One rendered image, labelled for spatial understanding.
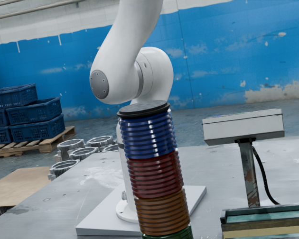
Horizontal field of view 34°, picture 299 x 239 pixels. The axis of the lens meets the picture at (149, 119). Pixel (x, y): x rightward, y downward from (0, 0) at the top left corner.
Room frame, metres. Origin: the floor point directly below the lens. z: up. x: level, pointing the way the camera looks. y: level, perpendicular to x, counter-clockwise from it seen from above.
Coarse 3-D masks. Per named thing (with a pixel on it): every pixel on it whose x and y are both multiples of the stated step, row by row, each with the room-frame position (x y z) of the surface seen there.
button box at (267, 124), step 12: (204, 120) 1.03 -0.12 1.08; (216, 120) 1.02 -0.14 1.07; (228, 120) 1.01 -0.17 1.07; (240, 120) 1.00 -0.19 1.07; (252, 120) 1.00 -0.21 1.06; (264, 120) 0.99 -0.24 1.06; (276, 120) 0.98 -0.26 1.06; (204, 132) 1.02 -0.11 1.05; (216, 132) 1.01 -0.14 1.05; (228, 132) 1.00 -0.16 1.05; (240, 132) 0.99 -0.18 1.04; (252, 132) 0.99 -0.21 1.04; (264, 132) 0.98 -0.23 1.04; (276, 132) 0.98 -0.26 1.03; (216, 144) 1.06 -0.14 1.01
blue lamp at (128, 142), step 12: (168, 108) 0.54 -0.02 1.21; (120, 120) 0.52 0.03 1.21; (132, 120) 0.50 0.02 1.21; (144, 120) 0.50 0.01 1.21; (156, 120) 0.50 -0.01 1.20; (168, 120) 0.51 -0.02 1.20; (132, 132) 0.50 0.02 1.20; (144, 132) 0.50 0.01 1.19; (156, 132) 0.50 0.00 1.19; (168, 132) 0.51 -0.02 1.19; (132, 144) 0.51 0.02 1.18; (144, 144) 0.50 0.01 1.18; (156, 144) 0.50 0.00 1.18; (168, 144) 0.51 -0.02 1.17; (132, 156) 0.51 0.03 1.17; (144, 156) 0.50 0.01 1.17; (156, 156) 0.50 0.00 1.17
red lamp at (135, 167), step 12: (168, 156) 0.51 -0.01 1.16; (132, 168) 0.51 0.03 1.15; (144, 168) 0.50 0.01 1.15; (156, 168) 0.50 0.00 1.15; (168, 168) 0.50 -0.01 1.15; (180, 168) 0.53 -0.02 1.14; (132, 180) 0.52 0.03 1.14; (144, 180) 0.50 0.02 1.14; (156, 180) 0.50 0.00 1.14; (168, 180) 0.50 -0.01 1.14; (180, 180) 0.52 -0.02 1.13; (132, 192) 0.53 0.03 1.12; (144, 192) 0.50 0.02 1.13; (156, 192) 0.50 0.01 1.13; (168, 192) 0.50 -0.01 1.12
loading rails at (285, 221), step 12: (288, 204) 0.85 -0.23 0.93; (228, 216) 0.87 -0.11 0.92; (240, 216) 0.86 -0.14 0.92; (252, 216) 0.85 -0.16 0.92; (264, 216) 0.84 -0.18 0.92; (276, 216) 0.83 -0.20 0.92; (288, 216) 0.82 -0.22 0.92; (228, 228) 0.84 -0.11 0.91; (240, 228) 0.84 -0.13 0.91; (252, 228) 0.83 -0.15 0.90; (264, 228) 0.83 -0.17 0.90; (276, 228) 0.82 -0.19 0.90; (288, 228) 0.82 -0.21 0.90
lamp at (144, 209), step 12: (180, 192) 0.51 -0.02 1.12; (144, 204) 0.51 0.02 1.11; (156, 204) 0.50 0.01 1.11; (168, 204) 0.50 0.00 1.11; (180, 204) 0.51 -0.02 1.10; (144, 216) 0.51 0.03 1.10; (156, 216) 0.50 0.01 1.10; (168, 216) 0.50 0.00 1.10; (180, 216) 0.51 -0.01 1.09; (144, 228) 0.51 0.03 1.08; (156, 228) 0.50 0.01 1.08; (168, 228) 0.50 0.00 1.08; (180, 228) 0.50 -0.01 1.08
